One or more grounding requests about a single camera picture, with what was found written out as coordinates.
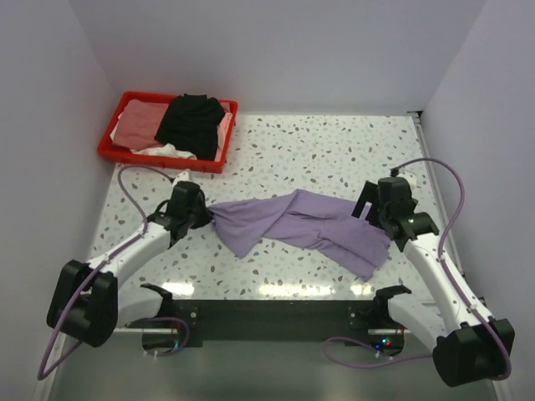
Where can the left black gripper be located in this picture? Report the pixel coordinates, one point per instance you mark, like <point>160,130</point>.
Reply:
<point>200,215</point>

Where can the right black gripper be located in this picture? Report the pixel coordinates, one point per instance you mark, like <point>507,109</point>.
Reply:
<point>373,207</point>

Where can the lavender t shirt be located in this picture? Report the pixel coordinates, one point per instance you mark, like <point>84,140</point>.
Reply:
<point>305,220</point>

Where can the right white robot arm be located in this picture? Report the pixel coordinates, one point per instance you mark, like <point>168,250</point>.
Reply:
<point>467,343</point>

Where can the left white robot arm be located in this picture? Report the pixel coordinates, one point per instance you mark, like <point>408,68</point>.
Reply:
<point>85,303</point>

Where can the white cream t shirt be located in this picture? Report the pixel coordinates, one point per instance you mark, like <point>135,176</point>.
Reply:
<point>168,150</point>

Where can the black t shirt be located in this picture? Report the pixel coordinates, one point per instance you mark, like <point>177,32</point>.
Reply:
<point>190,124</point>

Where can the light pink t shirt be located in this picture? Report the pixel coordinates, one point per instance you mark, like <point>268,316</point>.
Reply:
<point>222,130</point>

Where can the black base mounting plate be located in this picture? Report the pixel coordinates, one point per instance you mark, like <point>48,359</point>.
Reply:
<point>193,322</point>

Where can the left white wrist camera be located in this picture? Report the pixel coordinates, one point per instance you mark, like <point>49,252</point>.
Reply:
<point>184,175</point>

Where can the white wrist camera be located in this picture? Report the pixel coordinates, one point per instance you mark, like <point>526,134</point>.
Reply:
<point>184,175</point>
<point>406,175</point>

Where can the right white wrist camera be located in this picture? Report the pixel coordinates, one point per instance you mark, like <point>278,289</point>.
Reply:
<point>406,175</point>

